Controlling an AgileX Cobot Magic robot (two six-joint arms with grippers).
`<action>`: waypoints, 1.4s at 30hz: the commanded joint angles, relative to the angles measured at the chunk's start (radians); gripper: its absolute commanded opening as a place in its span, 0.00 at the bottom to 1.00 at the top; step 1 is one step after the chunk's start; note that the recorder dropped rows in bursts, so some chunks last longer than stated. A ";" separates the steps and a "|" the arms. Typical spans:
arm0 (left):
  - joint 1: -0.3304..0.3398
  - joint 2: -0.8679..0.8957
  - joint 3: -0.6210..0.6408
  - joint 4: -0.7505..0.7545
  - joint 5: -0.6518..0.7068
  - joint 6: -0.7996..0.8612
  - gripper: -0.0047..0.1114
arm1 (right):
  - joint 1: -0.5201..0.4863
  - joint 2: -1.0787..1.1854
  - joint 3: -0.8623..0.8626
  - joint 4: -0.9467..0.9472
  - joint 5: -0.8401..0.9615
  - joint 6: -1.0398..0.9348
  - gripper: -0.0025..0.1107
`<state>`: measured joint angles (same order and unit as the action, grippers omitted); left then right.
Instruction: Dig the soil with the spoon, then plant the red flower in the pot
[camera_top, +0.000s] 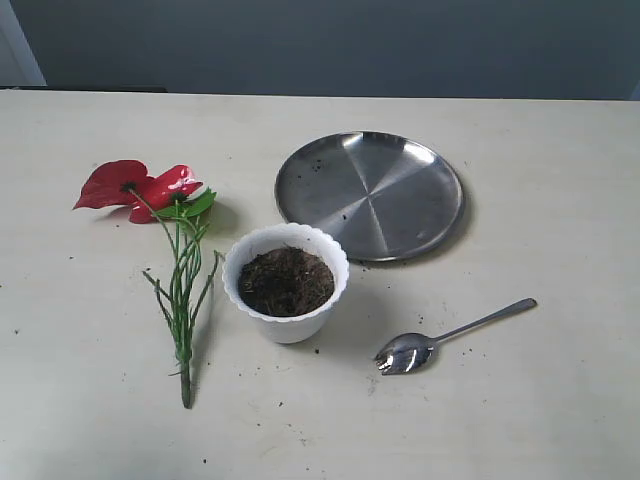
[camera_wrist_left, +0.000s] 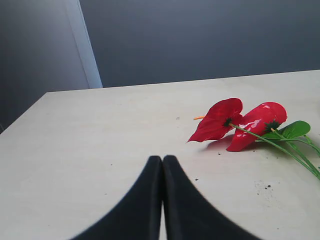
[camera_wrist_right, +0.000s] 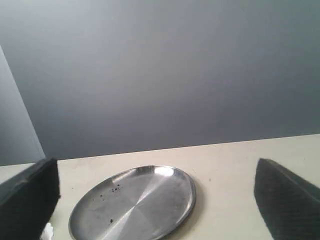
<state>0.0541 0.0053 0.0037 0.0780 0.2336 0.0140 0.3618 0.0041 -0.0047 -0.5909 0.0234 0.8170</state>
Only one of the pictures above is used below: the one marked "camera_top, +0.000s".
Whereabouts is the red artificial flower stem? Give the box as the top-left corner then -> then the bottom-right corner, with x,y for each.
74,159 -> 221,409

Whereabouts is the round stainless steel plate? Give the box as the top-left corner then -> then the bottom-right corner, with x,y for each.
274,131 -> 466,262

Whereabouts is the silver metal spork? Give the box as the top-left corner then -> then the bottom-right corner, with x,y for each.
373,298 -> 538,376

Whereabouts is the dark potting soil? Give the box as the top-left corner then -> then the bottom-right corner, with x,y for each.
237,245 -> 335,318

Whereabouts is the white scalloped flower pot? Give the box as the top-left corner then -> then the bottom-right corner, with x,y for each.
221,223 -> 349,344

